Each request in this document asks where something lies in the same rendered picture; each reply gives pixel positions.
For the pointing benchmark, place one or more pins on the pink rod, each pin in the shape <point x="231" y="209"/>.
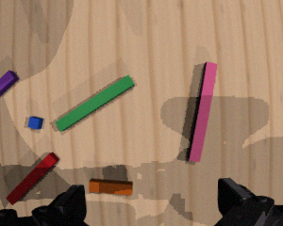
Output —
<point x="202" y="112"/>

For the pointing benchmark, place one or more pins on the red rod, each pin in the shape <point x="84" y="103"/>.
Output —
<point x="32" y="178"/>

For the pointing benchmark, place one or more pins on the green rod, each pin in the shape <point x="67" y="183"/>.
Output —
<point x="94" y="103"/>

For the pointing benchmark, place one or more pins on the small blue block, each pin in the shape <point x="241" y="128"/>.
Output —
<point x="35" y="122"/>

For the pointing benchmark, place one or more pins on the purple rod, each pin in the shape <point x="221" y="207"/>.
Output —
<point x="7" y="80"/>

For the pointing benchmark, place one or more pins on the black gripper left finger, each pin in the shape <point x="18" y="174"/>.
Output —
<point x="72" y="201"/>

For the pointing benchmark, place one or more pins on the orange rod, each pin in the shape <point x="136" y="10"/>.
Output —
<point x="110" y="186"/>

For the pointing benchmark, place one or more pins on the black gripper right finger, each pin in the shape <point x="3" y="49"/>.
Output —
<point x="231" y="194"/>

